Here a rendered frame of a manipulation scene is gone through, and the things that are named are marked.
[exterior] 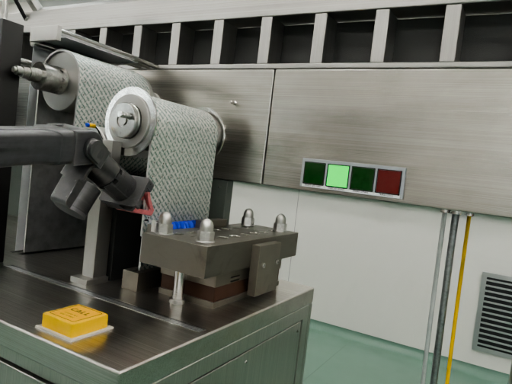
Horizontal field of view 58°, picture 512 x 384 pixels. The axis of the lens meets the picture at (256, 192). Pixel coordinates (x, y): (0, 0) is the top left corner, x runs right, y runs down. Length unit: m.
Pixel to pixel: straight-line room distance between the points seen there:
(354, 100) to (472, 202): 0.34
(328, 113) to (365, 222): 2.44
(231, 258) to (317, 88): 0.48
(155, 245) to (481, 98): 0.73
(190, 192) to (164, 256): 0.24
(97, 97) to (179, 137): 0.25
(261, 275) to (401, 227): 2.52
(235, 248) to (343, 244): 2.70
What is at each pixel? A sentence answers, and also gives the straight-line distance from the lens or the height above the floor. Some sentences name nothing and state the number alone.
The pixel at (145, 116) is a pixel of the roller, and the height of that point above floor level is 1.26.
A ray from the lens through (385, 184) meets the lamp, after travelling 1.09.
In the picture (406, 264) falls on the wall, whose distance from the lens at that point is 3.49.
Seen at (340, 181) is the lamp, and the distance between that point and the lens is 1.12.
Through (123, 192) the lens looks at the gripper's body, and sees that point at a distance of 0.92.
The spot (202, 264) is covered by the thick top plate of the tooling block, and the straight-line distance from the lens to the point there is 0.87.
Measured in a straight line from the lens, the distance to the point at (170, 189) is 1.06.
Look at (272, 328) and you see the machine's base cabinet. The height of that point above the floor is 0.85.
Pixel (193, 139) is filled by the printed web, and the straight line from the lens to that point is 1.10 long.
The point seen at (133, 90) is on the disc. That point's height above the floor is 1.32.
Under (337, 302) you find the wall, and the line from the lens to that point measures 3.68.
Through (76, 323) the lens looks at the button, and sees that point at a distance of 0.77.
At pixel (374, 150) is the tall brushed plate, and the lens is 1.10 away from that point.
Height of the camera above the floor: 1.18
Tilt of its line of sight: 3 degrees down
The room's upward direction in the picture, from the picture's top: 7 degrees clockwise
